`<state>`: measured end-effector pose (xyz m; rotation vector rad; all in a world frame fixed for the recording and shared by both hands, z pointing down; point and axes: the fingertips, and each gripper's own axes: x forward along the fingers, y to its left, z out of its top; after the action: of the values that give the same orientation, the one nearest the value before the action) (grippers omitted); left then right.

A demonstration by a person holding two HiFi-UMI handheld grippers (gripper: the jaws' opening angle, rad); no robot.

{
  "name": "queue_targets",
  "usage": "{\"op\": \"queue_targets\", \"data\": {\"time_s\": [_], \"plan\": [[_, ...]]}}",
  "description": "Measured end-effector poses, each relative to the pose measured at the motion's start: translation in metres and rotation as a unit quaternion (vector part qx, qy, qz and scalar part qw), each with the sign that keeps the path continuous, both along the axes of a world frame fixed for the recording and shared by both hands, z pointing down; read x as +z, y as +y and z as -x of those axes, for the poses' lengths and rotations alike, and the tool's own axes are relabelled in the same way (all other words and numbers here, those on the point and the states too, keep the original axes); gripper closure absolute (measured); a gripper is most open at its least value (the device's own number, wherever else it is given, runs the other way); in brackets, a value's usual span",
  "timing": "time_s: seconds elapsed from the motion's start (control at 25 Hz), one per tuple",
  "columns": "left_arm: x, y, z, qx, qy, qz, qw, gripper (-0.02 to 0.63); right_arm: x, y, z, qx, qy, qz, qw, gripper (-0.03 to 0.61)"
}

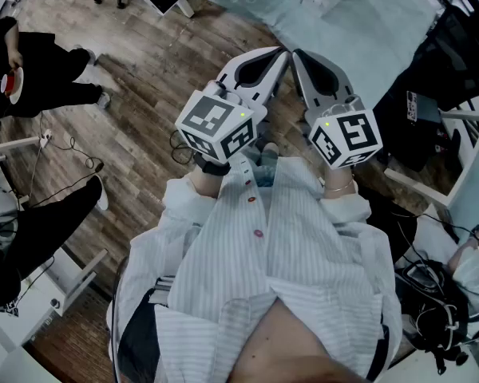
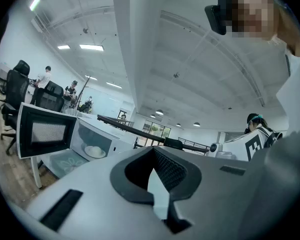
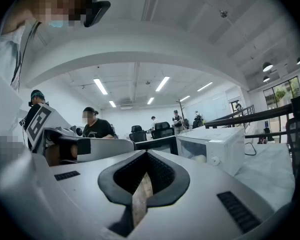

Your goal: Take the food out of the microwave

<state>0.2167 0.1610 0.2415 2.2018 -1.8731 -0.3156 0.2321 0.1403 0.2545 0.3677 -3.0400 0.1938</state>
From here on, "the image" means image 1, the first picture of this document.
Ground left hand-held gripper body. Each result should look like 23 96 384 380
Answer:
174 80 271 163

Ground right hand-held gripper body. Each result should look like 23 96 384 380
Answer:
305 95 383 170

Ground person's right forearm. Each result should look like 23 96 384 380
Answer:
322 161 358 201

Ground person's left forearm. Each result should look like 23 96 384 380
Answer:
192 153 231 199

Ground black wrist band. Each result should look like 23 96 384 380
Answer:
193 152 232 176

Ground printed paper sheet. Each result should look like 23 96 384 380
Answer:
406 89 419 122

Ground blue jeans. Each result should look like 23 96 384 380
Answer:
255 149 280 189

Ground white table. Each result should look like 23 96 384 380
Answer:
384 108 479 231

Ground white striped shirt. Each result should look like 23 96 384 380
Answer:
111 156 404 383

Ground black equipment bundle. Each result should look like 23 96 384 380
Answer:
394 259 471 374

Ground white saucer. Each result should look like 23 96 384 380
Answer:
6 66 26 105

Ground red cup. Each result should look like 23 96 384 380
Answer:
0 73 17 96

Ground person's chest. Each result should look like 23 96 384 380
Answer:
227 297 370 383

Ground white desk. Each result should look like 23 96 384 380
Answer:
0 247 109 383

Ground thin gold bracelet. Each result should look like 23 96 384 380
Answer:
324 178 356 193

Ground black cable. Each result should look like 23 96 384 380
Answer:
47 133 105 173

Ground white metal table frame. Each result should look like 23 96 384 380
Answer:
0 132 41 189

